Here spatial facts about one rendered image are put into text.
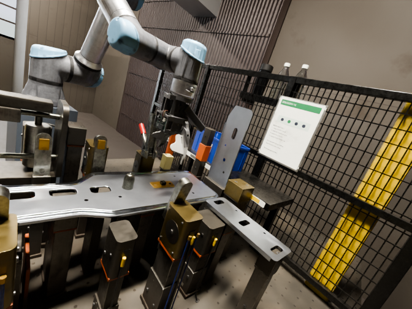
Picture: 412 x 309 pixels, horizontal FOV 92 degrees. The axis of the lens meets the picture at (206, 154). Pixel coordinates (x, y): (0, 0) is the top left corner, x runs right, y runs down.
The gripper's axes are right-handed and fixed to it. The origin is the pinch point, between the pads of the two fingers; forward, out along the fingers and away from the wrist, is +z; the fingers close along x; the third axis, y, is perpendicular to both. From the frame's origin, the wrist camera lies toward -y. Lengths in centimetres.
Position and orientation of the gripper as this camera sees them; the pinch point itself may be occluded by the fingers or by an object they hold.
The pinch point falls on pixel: (170, 155)
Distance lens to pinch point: 69.6
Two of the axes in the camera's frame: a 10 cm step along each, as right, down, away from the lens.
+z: -3.0, 9.2, 2.6
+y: -7.1, -0.3, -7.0
